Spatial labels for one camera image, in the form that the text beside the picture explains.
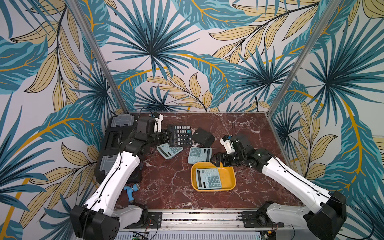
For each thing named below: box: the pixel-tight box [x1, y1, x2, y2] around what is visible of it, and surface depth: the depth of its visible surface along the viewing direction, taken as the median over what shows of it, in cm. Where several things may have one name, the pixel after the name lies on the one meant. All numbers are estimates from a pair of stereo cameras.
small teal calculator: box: [156, 143, 184, 160], surface depth 97 cm
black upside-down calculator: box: [192, 127, 215, 148], surface depth 102 cm
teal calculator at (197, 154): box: [187, 146, 212, 164], surface depth 97 cm
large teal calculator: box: [195, 168, 222, 190], surface depth 86 cm
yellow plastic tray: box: [191, 162, 237, 192], surface depth 86 cm
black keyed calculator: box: [168, 125, 193, 147], surface depth 79 cm
